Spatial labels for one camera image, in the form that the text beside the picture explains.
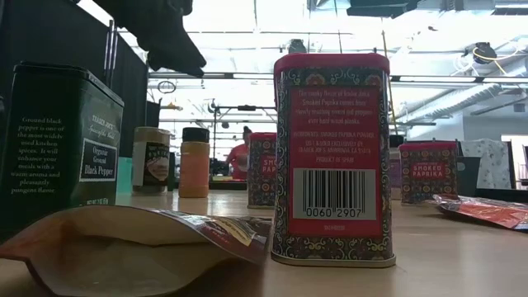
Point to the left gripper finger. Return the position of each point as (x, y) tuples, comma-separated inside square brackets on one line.
[(165, 41)]

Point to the tan-lidded spice jar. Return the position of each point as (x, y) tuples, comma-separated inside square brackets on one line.
[(150, 165)]

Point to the orange spice jar black cap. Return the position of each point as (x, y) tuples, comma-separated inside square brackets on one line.
[(194, 169)]

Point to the red smoked paprika tin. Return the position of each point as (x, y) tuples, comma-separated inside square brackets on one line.
[(429, 173), (261, 173), (334, 165)]

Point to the orange spice pouch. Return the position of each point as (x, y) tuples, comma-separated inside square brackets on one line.
[(486, 212)]

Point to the black curtain partition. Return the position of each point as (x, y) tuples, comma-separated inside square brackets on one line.
[(41, 33)]

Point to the dark green pepper tin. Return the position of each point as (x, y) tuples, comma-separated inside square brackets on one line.
[(53, 144), (171, 171)]

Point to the person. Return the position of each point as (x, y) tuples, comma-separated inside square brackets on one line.
[(239, 156)]

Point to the teal plastic bin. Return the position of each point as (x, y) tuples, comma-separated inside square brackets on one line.
[(123, 175)]

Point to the brown spice pouch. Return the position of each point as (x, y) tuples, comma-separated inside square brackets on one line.
[(123, 255)]

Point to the blue-grey plastic bin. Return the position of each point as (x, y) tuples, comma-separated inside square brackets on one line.
[(468, 175)]

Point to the white patterned cloth board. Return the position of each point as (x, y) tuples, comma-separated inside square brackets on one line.
[(491, 163)]

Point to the black metal rig frame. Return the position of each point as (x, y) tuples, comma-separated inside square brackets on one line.
[(245, 108)]

